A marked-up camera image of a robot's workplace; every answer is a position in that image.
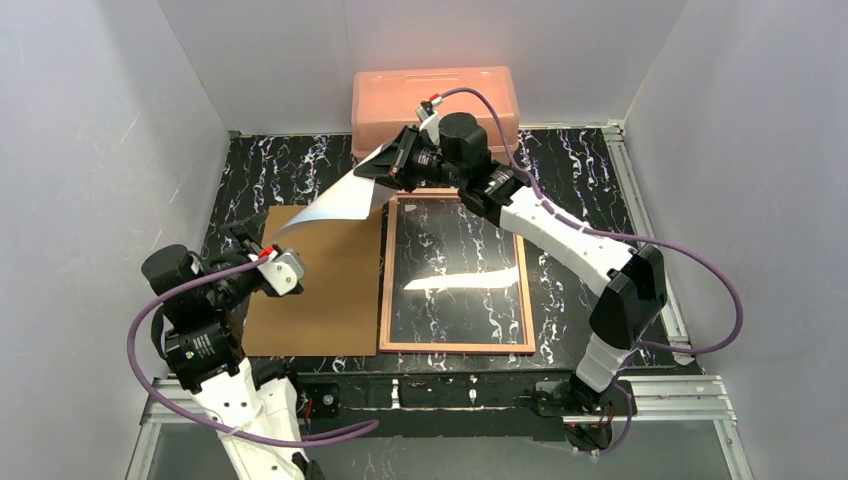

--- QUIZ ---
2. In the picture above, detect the landscape photo print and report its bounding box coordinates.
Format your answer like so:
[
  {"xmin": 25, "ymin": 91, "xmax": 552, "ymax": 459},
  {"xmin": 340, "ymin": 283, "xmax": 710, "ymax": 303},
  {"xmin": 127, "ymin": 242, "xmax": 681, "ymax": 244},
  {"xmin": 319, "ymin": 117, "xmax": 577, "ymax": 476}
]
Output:
[{"xmin": 271, "ymin": 174, "xmax": 398, "ymax": 240}]

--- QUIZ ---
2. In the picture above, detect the brown cardboard backing board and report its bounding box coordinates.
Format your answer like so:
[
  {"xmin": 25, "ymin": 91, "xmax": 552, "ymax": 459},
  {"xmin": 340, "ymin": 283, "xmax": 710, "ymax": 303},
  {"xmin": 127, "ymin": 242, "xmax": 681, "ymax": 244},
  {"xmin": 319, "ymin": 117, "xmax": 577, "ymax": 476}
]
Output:
[{"xmin": 242, "ymin": 206, "xmax": 384, "ymax": 357}]

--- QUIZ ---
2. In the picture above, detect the pink wooden picture frame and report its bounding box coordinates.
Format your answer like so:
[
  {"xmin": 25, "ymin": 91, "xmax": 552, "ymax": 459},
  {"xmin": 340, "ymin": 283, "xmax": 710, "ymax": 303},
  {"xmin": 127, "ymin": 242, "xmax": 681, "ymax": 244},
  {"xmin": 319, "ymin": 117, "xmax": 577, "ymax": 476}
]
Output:
[{"xmin": 378, "ymin": 187, "xmax": 538, "ymax": 356}]

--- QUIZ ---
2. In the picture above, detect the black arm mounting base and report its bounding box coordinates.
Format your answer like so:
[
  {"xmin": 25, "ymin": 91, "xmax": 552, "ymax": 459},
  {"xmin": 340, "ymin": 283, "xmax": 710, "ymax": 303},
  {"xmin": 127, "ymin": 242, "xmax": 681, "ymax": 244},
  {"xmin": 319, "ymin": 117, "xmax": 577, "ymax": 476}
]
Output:
[{"xmin": 295, "ymin": 370, "xmax": 638, "ymax": 442}]

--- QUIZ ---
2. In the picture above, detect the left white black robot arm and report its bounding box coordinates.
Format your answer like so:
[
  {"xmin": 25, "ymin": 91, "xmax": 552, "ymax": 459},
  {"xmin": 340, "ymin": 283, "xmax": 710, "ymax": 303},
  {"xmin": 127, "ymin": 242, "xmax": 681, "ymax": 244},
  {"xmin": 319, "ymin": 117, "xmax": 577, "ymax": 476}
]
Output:
[{"xmin": 141, "ymin": 227, "xmax": 324, "ymax": 479}]

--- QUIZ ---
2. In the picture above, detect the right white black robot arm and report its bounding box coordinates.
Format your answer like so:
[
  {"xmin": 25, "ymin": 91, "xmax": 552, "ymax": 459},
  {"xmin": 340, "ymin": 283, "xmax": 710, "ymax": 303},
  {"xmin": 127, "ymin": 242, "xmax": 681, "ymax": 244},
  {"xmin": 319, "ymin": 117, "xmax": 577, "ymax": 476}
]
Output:
[{"xmin": 353, "ymin": 113, "xmax": 667, "ymax": 399}]

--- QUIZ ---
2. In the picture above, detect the orange plastic storage box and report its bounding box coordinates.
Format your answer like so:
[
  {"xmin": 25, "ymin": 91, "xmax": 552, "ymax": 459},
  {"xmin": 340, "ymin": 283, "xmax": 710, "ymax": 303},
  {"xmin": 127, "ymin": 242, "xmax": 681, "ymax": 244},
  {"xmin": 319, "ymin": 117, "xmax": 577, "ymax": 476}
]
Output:
[{"xmin": 351, "ymin": 66, "xmax": 520, "ymax": 163}]

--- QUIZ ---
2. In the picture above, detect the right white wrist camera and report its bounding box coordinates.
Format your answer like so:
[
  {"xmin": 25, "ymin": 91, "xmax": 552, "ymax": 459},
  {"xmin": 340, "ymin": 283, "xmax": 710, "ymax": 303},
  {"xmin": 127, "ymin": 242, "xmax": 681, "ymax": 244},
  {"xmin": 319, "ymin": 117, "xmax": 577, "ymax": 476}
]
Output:
[{"xmin": 416, "ymin": 94, "xmax": 443, "ymax": 146}]

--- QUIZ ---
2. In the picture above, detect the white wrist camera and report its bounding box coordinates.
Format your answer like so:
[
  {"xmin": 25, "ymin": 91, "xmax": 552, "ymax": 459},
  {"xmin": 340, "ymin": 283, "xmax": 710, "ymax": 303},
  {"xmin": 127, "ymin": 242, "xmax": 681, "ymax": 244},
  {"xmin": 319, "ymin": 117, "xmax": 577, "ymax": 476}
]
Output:
[
  {"xmin": 257, "ymin": 244, "xmax": 306, "ymax": 297},
  {"xmin": 416, "ymin": 94, "xmax": 443, "ymax": 146}
]

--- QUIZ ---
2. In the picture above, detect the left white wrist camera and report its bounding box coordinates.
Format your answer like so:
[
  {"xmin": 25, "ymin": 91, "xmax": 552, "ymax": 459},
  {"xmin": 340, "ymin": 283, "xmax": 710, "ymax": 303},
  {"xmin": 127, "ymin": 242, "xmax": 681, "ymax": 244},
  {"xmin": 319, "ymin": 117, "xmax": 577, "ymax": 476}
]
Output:
[{"xmin": 257, "ymin": 244, "xmax": 306, "ymax": 297}]

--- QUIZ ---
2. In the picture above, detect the aluminium front rail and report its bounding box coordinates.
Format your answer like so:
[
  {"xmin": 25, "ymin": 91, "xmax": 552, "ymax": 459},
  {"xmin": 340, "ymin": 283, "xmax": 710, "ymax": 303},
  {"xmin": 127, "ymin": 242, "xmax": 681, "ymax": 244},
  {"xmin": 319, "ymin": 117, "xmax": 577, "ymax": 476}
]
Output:
[{"xmin": 140, "ymin": 375, "xmax": 738, "ymax": 425}]

